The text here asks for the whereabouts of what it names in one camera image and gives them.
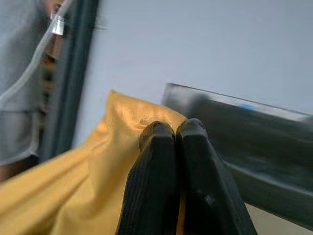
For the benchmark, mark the dark grey door frame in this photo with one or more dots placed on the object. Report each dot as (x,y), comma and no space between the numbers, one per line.
(69,78)

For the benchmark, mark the yellow cloth garment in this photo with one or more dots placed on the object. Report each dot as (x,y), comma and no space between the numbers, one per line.
(73,176)

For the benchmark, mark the clear plastic tube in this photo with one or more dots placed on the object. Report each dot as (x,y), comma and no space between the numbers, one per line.
(31,63)

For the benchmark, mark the person in grey shirt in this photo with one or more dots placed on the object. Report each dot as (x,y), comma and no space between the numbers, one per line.
(17,80)

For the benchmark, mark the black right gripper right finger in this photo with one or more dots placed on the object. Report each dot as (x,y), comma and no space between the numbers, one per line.
(210,191)

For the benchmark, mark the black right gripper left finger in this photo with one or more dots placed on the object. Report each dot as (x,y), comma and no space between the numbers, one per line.
(149,186)

